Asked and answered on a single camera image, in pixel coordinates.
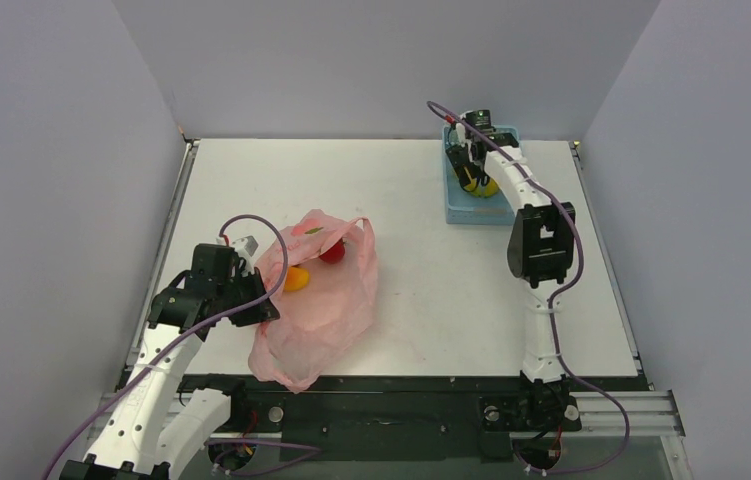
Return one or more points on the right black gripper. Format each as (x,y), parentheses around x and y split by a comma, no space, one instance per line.
(464,157)

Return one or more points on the light blue plastic basket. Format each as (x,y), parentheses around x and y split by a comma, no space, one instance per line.
(481,199)

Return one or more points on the red fake apple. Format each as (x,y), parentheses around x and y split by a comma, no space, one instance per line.
(334,254)

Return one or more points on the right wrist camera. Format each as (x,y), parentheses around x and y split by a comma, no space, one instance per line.
(458,134)

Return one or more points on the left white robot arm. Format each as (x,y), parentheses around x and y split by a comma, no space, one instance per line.
(137,441)

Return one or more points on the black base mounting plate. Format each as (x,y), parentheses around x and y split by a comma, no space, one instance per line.
(395,418)

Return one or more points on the yellow fake banana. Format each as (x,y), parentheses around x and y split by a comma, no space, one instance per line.
(486,188)
(469,184)

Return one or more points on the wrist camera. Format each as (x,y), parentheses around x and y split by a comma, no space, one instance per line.
(458,134)
(246,248)

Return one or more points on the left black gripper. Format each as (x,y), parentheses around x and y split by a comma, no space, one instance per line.
(262,312)

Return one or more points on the pink plastic bag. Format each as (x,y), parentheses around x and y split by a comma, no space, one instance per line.
(318,324)

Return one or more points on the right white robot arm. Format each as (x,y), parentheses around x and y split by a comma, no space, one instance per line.
(540,252)

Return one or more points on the fake orange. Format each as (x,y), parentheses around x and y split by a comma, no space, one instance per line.
(297,278)

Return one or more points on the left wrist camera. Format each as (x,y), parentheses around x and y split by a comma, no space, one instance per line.
(246,248)

